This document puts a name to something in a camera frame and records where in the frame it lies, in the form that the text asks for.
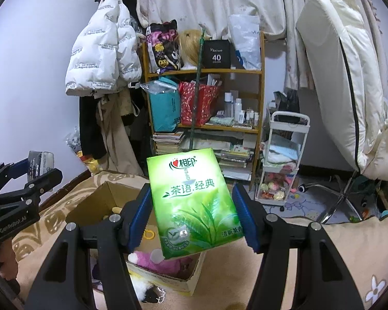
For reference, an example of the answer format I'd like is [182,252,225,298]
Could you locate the pink plush toy white pompom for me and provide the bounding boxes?
[127,249,193,277]

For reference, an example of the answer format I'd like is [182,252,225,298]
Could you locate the green tissue pack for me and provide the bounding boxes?
[147,161,243,260]

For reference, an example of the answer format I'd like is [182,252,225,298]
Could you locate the white fluffy plush yellow pompoms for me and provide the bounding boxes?
[130,275,166,304]

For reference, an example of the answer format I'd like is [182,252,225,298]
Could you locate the yellow plush toy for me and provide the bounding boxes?
[103,206,122,220]

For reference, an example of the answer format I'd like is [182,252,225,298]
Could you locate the person left hand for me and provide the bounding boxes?
[0,239,19,281]

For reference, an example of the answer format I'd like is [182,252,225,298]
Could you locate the open cardboard box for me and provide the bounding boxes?
[66,182,205,296]

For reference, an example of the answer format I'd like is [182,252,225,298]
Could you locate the beige tote bag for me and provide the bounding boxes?
[96,93,144,176]

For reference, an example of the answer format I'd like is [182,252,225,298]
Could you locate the white rolling cart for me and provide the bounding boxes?
[254,111,310,206]

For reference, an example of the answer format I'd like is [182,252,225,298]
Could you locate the white puffer jacket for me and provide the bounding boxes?
[65,0,142,97]

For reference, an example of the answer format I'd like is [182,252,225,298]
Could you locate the teal bag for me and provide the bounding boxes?
[148,77,181,132]

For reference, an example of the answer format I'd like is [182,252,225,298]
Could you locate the wooden shelf unit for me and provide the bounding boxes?
[141,32,267,181]

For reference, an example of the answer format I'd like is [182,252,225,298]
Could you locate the green pole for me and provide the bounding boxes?
[188,25,206,151]

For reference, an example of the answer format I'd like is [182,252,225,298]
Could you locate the cartoon print bag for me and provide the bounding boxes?
[146,20,181,74]

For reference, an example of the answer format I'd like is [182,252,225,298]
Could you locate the red gift bag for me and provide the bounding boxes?
[178,81,221,127]

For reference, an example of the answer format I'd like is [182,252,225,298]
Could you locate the blonde wig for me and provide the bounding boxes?
[178,29,202,69]

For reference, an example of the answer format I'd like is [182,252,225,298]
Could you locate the black box with 40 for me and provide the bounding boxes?
[202,40,230,69]

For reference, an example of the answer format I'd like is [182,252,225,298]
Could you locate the clear plastic bag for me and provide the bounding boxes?
[228,14,261,70]

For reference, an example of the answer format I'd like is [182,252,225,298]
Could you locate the white curtain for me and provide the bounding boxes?
[137,0,388,90]

